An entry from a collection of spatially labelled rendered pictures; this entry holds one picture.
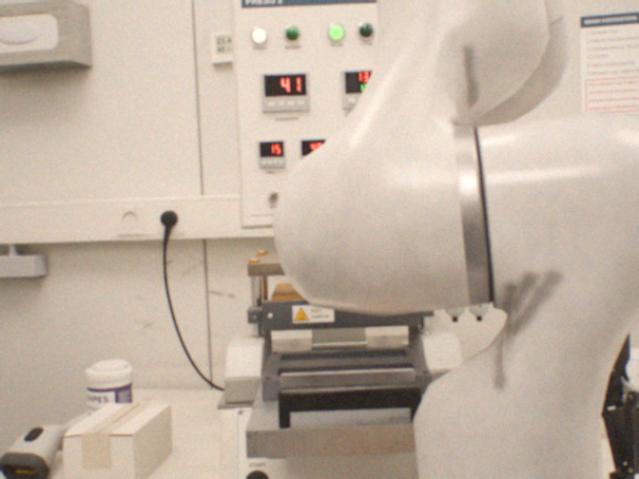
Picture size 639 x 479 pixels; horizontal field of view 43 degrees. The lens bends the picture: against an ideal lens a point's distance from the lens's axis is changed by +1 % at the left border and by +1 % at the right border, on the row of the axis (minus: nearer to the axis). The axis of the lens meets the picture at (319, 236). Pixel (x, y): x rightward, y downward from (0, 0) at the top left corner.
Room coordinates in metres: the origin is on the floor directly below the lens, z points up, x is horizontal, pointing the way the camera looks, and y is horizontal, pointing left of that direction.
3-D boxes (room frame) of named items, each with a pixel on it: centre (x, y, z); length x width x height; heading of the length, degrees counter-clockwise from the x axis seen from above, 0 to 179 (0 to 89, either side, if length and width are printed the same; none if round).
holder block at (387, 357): (1.03, -0.03, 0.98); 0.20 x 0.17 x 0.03; 90
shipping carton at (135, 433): (1.37, 0.35, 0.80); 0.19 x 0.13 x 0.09; 168
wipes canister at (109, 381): (1.55, 0.41, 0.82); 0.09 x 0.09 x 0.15
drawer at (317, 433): (0.98, -0.03, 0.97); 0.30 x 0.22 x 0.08; 0
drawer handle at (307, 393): (0.84, -0.03, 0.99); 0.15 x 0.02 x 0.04; 90
